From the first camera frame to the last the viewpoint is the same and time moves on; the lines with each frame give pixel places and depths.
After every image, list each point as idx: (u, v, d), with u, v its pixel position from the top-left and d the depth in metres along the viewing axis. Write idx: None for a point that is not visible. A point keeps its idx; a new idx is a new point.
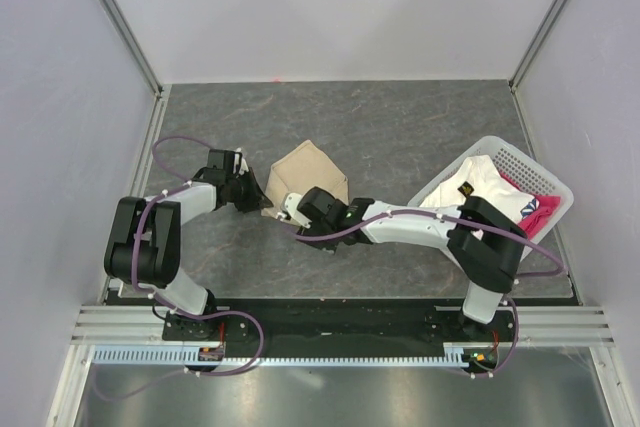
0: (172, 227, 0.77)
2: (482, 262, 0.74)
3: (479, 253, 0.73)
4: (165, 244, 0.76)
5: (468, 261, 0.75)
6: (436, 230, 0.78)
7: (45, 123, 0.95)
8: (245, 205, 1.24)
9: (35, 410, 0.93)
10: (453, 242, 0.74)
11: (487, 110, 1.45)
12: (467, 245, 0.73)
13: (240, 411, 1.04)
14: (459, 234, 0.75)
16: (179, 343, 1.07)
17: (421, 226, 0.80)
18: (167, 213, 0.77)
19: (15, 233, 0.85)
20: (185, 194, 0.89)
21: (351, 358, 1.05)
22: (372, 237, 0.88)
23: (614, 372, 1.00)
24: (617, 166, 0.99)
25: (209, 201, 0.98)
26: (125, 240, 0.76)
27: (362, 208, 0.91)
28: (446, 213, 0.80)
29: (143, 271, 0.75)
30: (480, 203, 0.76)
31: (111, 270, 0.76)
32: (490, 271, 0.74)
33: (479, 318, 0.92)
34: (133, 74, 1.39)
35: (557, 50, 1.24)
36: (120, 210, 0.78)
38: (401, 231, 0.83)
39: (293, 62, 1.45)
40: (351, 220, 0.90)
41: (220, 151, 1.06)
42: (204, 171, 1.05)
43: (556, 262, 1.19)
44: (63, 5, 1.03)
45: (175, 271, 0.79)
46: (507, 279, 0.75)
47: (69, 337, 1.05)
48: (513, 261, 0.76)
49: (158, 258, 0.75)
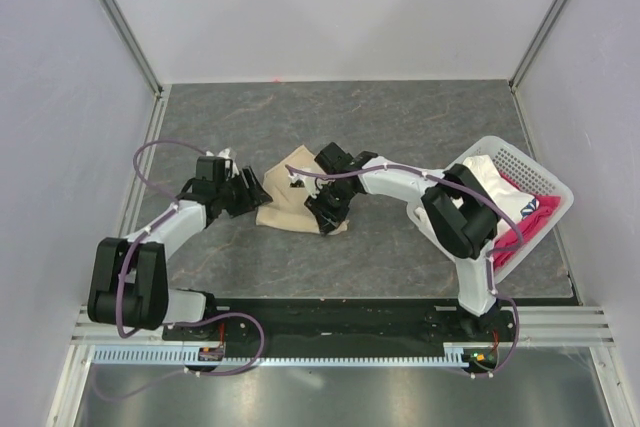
0: (157, 273, 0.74)
2: (447, 221, 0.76)
3: (445, 210, 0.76)
4: (149, 293, 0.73)
5: (436, 218, 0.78)
6: (417, 187, 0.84)
7: (45, 122, 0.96)
8: (236, 207, 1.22)
9: (35, 410, 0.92)
10: (425, 196, 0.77)
11: (487, 110, 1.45)
12: (436, 202, 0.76)
13: (240, 411, 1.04)
14: (433, 191, 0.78)
16: (179, 344, 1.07)
17: (407, 182, 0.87)
18: (149, 260, 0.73)
19: (13, 233, 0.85)
20: (168, 225, 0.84)
21: (351, 358, 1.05)
22: (367, 186, 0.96)
23: (614, 372, 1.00)
24: (617, 166, 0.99)
25: (200, 220, 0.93)
26: (108, 287, 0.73)
27: (363, 156, 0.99)
28: (432, 173, 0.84)
29: (129, 318, 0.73)
30: (463, 172, 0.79)
31: (96, 316, 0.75)
32: (454, 233, 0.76)
33: (472, 309, 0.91)
34: (133, 74, 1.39)
35: (557, 49, 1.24)
36: (101, 254, 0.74)
38: (392, 184, 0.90)
39: (293, 62, 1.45)
40: (353, 168, 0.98)
41: (208, 160, 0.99)
42: (194, 183, 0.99)
43: (556, 262, 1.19)
44: (63, 5, 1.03)
45: (162, 310, 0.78)
46: (470, 247, 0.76)
47: (69, 337, 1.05)
48: (482, 232, 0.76)
49: (143, 307, 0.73)
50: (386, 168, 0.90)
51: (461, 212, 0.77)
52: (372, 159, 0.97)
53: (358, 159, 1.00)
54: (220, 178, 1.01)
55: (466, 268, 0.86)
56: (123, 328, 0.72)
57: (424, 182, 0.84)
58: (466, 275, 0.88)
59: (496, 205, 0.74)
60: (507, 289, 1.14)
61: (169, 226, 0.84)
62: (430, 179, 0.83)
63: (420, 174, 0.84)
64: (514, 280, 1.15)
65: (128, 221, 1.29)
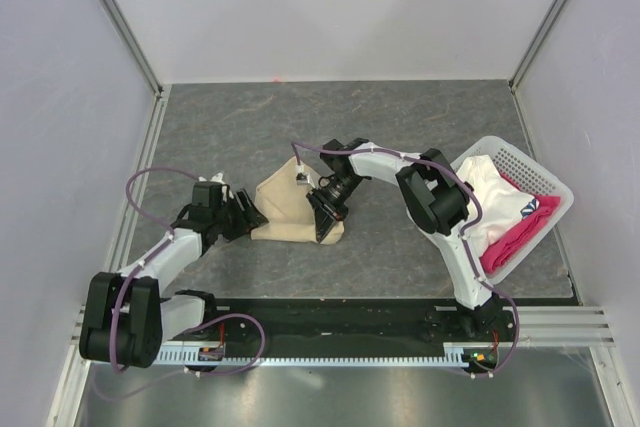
0: (149, 309, 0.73)
2: (417, 199, 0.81)
3: (415, 187, 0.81)
4: (142, 330, 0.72)
5: (408, 195, 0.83)
6: (395, 166, 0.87)
7: (45, 122, 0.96)
8: (233, 231, 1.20)
9: (34, 410, 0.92)
10: (399, 174, 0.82)
11: (487, 110, 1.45)
12: (407, 180, 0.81)
13: (240, 411, 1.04)
14: (406, 169, 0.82)
16: (179, 344, 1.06)
17: (386, 162, 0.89)
18: (143, 296, 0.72)
19: (12, 233, 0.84)
20: (163, 256, 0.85)
21: (351, 358, 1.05)
22: (356, 168, 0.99)
23: (614, 372, 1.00)
24: (617, 166, 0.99)
25: (195, 251, 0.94)
26: (101, 324, 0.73)
27: (355, 141, 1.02)
28: (409, 155, 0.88)
29: (122, 355, 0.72)
30: (437, 155, 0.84)
31: (87, 352, 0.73)
32: (425, 210, 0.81)
33: (465, 303, 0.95)
34: (133, 73, 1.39)
35: (557, 49, 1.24)
36: (94, 289, 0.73)
38: (374, 166, 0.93)
39: (292, 63, 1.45)
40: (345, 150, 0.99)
41: (204, 186, 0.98)
42: (189, 209, 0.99)
43: (556, 262, 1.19)
44: (63, 6, 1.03)
45: (156, 345, 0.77)
46: (435, 223, 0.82)
47: (69, 337, 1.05)
48: (449, 210, 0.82)
49: (136, 344, 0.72)
50: (373, 151, 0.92)
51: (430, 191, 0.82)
52: (364, 143, 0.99)
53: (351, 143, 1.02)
54: (217, 203, 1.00)
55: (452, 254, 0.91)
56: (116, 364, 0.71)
57: (402, 163, 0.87)
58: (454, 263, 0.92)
59: (463, 184, 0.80)
60: (507, 289, 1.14)
61: (164, 258, 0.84)
62: (408, 161, 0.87)
63: (399, 156, 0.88)
64: (514, 280, 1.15)
65: (128, 221, 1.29)
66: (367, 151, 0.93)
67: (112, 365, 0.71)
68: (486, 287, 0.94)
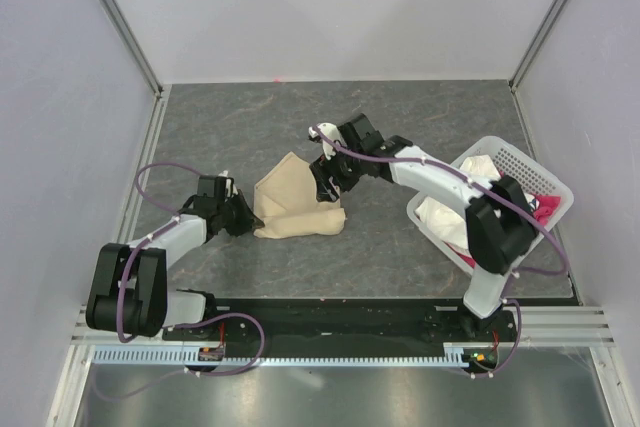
0: (157, 279, 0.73)
2: (489, 234, 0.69)
3: (491, 226, 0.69)
4: (149, 297, 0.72)
5: (477, 232, 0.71)
6: (459, 192, 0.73)
7: (44, 122, 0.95)
8: (237, 228, 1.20)
9: (35, 410, 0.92)
10: (471, 208, 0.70)
11: (487, 110, 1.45)
12: (481, 215, 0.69)
13: (240, 411, 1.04)
14: (478, 202, 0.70)
16: (179, 343, 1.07)
17: (447, 184, 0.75)
18: (150, 263, 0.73)
19: (13, 234, 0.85)
20: (170, 233, 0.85)
21: (351, 359, 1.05)
22: (396, 178, 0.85)
23: (614, 372, 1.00)
24: (617, 167, 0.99)
25: (200, 235, 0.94)
26: (108, 292, 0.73)
27: (395, 140, 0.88)
28: (477, 181, 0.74)
29: (128, 324, 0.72)
30: (512, 185, 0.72)
31: (94, 322, 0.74)
32: (495, 252, 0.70)
33: (476, 310, 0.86)
34: (133, 73, 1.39)
35: (557, 49, 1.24)
36: (102, 258, 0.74)
38: (426, 182, 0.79)
39: (293, 62, 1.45)
40: (383, 153, 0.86)
41: (210, 177, 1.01)
42: (194, 199, 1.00)
43: (556, 262, 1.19)
44: (63, 5, 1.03)
45: (162, 318, 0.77)
46: (504, 265, 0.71)
47: (69, 337, 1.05)
48: (519, 250, 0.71)
49: (142, 311, 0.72)
50: (423, 162, 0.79)
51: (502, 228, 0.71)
52: (408, 147, 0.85)
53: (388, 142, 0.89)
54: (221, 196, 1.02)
55: (489, 277, 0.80)
56: (123, 333, 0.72)
57: (467, 189, 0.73)
58: (484, 283, 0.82)
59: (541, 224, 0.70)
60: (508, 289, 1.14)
61: (171, 234, 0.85)
62: (475, 188, 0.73)
63: (464, 179, 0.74)
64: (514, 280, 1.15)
65: (128, 221, 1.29)
66: (417, 161, 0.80)
67: (118, 333, 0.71)
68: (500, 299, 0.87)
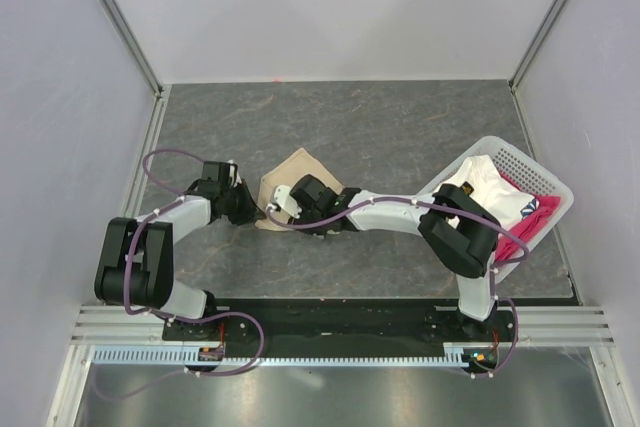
0: (165, 250, 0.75)
2: (450, 245, 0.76)
3: (447, 236, 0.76)
4: (157, 268, 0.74)
5: (439, 246, 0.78)
6: (411, 216, 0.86)
7: (44, 123, 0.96)
8: (239, 217, 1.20)
9: (35, 410, 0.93)
10: (422, 226, 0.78)
11: (487, 110, 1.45)
12: (433, 230, 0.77)
13: (241, 411, 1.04)
14: (429, 219, 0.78)
16: (179, 343, 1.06)
17: (398, 213, 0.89)
18: (158, 235, 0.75)
19: (13, 234, 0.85)
20: (177, 210, 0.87)
21: (351, 359, 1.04)
22: (360, 224, 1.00)
23: (614, 372, 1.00)
24: (617, 167, 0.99)
25: (204, 217, 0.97)
26: (116, 264, 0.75)
27: (348, 195, 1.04)
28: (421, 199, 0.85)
29: (135, 295, 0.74)
30: (453, 190, 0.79)
31: (101, 294, 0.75)
32: (459, 255, 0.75)
33: (476, 315, 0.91)
34: (133, 73, 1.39)
35: (557, 49, 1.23)
36: (111, 232, 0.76)
38: (382, 218, 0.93)
39: (293, 63, 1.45)
40: (339, 208, 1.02)
41: (214, 162, 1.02)
42: (198, 182, 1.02)
43: (556, 262, 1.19)
44: (63, 6, 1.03)
45: (168, 292, 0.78)
46: (477, 266, 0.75)
47: (69, 338, 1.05)
48: (485, 247, 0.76)
49: (150, 283, 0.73)
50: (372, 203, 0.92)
51: (460, 232, 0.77)
52: (358, 197, 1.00)
53: (343, 197, 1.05)
54: (224, 181, 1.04)
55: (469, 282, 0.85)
56: (129, 304, 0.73)
57: (415, 210, 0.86)
58: (469, 288, 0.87)
59: (492, 219, 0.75)
60: (507, 289, 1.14)
61: (178, 212, 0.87)
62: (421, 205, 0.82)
63: (410, 203, 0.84)
64: (514, 280, 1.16)
65: None
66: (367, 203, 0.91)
67: (125, 303, 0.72)
68: (495, 299, 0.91)
